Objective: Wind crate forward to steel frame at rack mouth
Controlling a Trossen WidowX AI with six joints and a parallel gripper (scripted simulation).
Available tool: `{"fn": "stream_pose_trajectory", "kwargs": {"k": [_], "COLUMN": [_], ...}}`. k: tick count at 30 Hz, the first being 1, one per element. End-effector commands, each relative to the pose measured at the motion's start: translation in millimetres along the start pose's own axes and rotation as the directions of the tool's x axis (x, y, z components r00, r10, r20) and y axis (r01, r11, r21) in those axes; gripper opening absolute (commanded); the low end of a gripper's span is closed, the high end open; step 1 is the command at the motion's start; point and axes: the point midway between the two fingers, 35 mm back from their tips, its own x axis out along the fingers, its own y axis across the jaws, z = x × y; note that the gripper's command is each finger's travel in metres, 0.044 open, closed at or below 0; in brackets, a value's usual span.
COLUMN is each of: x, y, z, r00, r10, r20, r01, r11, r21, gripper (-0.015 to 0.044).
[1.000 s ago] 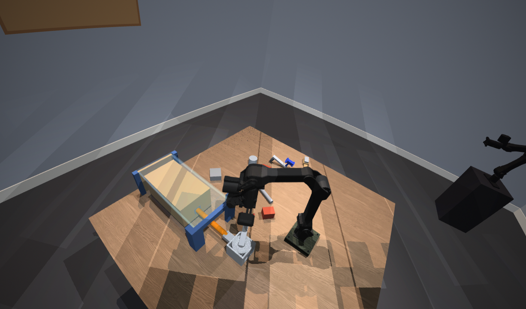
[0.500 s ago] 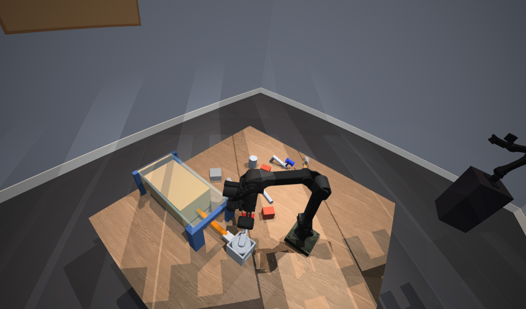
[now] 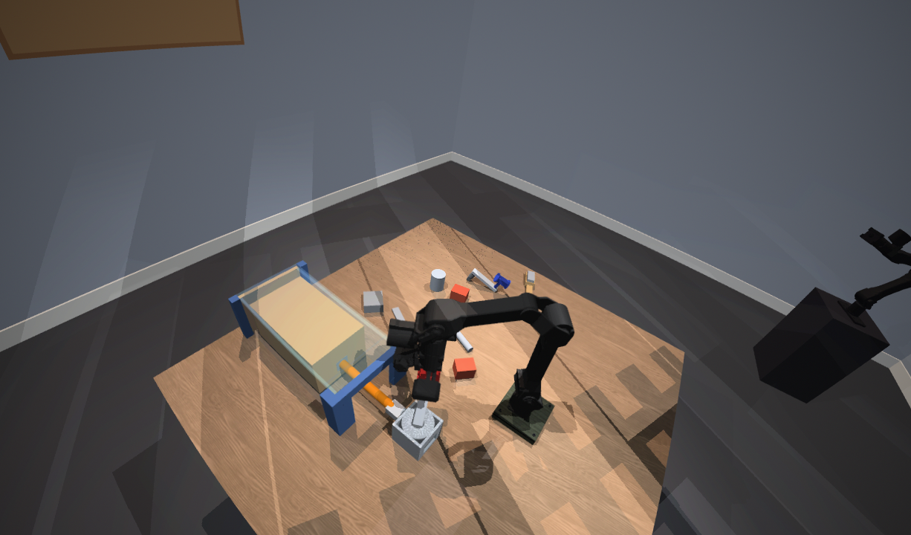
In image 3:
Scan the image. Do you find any blue inverted-u frame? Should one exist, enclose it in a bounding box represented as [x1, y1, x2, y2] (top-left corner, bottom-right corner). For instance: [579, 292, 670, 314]
[327, 346, 406, 436]

